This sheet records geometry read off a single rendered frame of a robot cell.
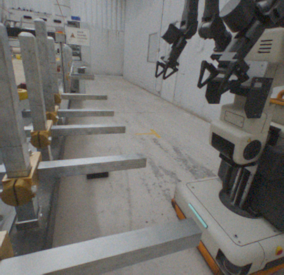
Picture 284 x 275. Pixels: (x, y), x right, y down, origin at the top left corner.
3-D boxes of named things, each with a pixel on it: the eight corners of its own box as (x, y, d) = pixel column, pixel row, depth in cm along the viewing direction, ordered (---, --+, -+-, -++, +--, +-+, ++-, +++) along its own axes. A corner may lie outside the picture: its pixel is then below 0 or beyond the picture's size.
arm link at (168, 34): (198, 27, 83) (188, 30, 90) (179, 9, 77) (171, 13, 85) (183, 51, 85) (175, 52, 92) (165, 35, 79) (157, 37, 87)
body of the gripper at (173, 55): (167, 59, 84) (176, 44, 82) (158, 59, 92) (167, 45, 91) (177, 67, 87) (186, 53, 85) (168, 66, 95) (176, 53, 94)
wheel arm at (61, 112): (113, 116, 97) (113, 108, 95) (114, 118, 94) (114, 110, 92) (16, 117, 83) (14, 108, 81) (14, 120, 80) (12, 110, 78)
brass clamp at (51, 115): (60, 115, 92) (59, 105, 90) (58, 124, 80) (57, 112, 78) (46, 115, 90) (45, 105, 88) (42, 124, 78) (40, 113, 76)
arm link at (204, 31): (228, 30, 89) (220, 31, 94) (217, 13, 84) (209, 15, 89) (215, 45, 90) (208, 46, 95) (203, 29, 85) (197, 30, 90)
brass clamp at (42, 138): (55, 132, 70) (54, 120, 68) (51, 148, 58) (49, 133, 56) (37, 133, 68) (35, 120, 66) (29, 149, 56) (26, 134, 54)
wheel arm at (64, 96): (106, 100, 117) (106, 93, 116) (107, 101, 114) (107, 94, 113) (28, 99, 103) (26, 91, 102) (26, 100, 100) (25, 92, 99)
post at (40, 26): (58, 136, 88) (45, 20, 70) (57, 139, 85) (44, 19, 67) (50, 137, 87) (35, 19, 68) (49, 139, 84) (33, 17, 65)
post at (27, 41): (54, 178, 69) (35, 34, 51) (53, 184, 66) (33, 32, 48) (44, 179, 68) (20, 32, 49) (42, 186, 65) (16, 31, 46)
